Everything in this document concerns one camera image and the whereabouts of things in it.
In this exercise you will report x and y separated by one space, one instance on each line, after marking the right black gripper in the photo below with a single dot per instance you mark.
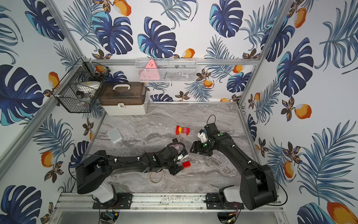
196 145

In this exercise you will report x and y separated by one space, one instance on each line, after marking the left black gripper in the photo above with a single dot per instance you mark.
177 165

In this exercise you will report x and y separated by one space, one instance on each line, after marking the red 2x2 lego brick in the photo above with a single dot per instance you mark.
186 164

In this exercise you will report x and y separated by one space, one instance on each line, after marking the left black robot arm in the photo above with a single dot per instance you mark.
93 170

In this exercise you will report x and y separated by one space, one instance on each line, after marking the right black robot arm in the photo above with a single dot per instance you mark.
257 187

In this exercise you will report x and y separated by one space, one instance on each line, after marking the tape roll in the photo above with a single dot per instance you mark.
156 177

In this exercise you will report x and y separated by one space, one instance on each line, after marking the grey square card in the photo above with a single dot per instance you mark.
115 136

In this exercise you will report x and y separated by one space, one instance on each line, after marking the brown lid storage box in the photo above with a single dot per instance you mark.
123 98

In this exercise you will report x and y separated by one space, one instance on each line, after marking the pink triangle object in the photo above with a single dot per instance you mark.
150 72

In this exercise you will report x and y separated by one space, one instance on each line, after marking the white bowl in basket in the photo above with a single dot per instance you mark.
88 86

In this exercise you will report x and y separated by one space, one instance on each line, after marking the clear wall shelf basket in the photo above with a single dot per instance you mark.
171 69

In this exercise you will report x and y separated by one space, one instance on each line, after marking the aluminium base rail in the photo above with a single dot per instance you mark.
145 202

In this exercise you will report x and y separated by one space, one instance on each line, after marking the black wire basket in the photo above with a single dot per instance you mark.
78 91

